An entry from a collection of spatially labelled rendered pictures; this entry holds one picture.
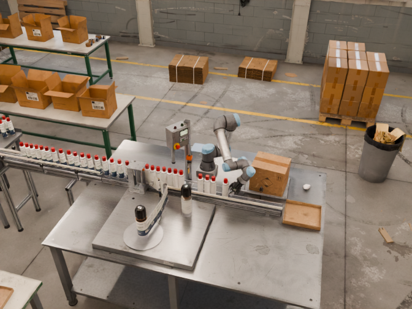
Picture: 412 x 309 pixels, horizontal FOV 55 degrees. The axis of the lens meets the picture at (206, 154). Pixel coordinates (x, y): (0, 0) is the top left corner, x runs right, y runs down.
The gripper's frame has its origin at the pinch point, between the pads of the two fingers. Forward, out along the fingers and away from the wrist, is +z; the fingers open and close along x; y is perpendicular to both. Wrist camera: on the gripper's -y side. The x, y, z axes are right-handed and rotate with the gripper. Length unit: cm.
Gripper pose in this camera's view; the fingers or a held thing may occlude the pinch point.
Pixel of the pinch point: (229, 192)
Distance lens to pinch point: 341.6
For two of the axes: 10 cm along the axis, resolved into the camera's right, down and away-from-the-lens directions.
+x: 8.3, 5.4, 1.1
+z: -4.8, 6.2, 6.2
